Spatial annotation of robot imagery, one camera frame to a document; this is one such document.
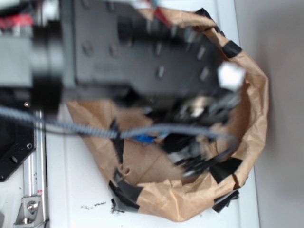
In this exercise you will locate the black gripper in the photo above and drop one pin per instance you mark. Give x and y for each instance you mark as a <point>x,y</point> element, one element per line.
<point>179,122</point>

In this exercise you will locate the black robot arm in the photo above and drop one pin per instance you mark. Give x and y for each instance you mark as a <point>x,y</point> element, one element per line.
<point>110,50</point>

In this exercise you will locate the brown paper bag bin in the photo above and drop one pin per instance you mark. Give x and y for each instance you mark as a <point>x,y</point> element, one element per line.
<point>148,182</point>

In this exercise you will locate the aluminium extrusion rail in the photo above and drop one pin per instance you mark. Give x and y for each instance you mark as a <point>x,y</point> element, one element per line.
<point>35,166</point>

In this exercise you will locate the metal corner bracket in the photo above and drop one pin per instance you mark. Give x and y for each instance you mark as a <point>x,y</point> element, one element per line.
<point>33,213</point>

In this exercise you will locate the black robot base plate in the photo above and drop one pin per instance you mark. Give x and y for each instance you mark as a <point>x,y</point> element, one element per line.
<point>17,142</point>

